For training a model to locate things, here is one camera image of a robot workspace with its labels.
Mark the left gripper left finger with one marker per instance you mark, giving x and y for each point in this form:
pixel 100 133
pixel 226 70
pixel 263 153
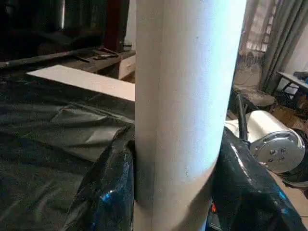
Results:
pixel 108 192

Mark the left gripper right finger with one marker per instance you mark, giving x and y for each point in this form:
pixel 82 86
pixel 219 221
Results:
pixel 245 192

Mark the white plastic table leg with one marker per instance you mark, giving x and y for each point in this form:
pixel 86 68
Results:
pixel 183 96

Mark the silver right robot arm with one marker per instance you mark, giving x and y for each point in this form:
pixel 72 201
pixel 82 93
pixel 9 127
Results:
pixel 269 130

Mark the beige office chair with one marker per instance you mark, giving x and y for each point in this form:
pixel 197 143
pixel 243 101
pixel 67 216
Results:
pixel 255 93

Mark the white furniture panel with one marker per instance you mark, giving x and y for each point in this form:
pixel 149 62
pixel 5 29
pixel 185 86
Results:
pixel 84 80

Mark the grey desk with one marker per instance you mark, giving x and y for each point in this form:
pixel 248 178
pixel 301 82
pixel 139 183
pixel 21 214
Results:
pixel 293 79

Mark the brown low bench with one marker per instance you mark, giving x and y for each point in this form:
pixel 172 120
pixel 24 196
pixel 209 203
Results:
pixel 108 60

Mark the grey curtain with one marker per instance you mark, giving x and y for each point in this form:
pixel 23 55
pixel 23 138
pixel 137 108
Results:
pixel 284 36

